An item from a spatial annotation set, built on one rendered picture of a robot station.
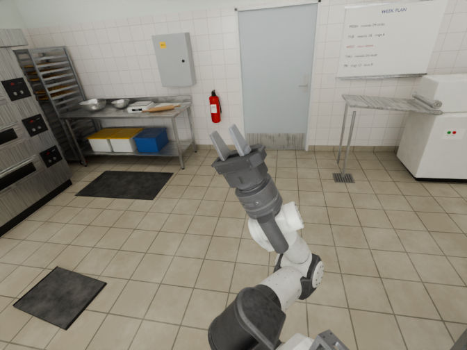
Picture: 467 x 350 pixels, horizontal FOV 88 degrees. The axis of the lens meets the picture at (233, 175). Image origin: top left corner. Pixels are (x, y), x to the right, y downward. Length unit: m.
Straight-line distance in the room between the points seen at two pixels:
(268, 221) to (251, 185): 0.08
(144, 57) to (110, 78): 0.75
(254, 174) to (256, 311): 0.29
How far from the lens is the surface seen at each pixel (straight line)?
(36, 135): 4.00
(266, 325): 0.58
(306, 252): 0.74
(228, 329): 0.60
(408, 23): 4.09
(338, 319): 2.12
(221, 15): 3.94
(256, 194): 0.50
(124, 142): 4.29
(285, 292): 0.69
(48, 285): 2.84
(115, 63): 4.70
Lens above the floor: 1.80
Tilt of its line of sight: 31 degrees down
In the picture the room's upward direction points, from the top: 5 degrees counter-clockwise
